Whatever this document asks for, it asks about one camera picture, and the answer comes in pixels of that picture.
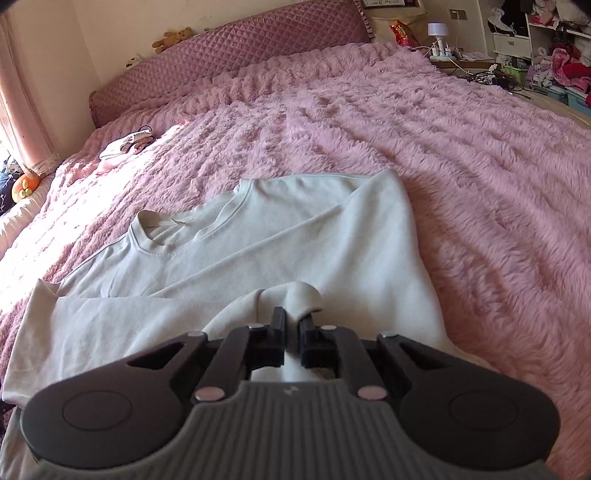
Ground red snack bag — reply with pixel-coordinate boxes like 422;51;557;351
389;21;420;48

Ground white sock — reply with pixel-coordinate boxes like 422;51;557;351
2;168;497;409

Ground brown teddy bear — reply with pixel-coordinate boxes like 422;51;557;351
152;27;195;52

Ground white power strip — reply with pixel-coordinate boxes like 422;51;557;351
429;46;463;64

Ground pink curtain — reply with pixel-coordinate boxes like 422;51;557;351
0;9;63;178

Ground white table lamp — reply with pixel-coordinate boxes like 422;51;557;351
427;22;451;52

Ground pink fluffy blanket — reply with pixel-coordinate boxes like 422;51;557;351
0;41;591;480

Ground pile of pink red clothes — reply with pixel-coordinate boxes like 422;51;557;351
531;44;591;95

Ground dark floral cloth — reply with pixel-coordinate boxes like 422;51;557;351
0;154;21;214

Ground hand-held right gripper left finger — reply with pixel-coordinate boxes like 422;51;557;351
127;307;287;403

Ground white shelf unit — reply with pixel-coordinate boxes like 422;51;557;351
487;0;591;112

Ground wooden nightstand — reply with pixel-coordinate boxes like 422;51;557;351
434;52;513;80

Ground orange plush toy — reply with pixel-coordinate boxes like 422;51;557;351
11;173;42;202

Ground small white pink garment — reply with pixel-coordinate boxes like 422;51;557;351
95;127;155;175

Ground cream pillow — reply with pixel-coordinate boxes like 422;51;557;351
369;7;428;46

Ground mauve quilted headboard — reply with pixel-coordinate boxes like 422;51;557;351
89;0;372;130

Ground tangle of dark cables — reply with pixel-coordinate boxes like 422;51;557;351
468;64;526;92

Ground teal storage bin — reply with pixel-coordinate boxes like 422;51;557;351
545;85;591;110

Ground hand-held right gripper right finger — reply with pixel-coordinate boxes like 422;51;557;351
298;310;456;403

